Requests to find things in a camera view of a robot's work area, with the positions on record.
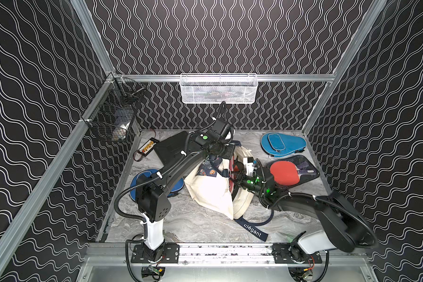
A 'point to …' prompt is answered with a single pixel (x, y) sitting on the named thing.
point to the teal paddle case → (277, 144)
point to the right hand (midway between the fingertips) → (226, 173)
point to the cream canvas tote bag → (212, 184)
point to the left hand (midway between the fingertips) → (230, 148)
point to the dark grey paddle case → (291, 171)
